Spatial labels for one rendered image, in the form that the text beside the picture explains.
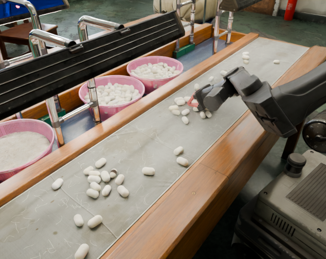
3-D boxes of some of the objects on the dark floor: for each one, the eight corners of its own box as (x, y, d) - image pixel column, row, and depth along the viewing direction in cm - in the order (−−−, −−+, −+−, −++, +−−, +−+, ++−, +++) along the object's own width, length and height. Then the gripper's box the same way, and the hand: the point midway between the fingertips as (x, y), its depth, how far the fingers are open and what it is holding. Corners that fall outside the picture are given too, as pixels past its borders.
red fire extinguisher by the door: (294, 19, 476) (302, -14, 447) (290, 21, 465) (299, -13, 436) (285, 17, 483) (293, -15, 454) (282, 19, 472) (289, -14, 443)
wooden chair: (41, 85, 286) (14, -16, 233) (7, 78, 298) (-27, -19, 244) (67, 67, 320) (48, -24, 266) (35, 62, 331) (11, -26, 278)
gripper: (215, 106, 97) (184, 117, 109) (230, 94, 104) (199, 106, 115) (205, 88, 96) (176, 102, 108) (220, 77, 103) (191, 91, 114)
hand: (189, 103), depth 111 cm, fingers closed
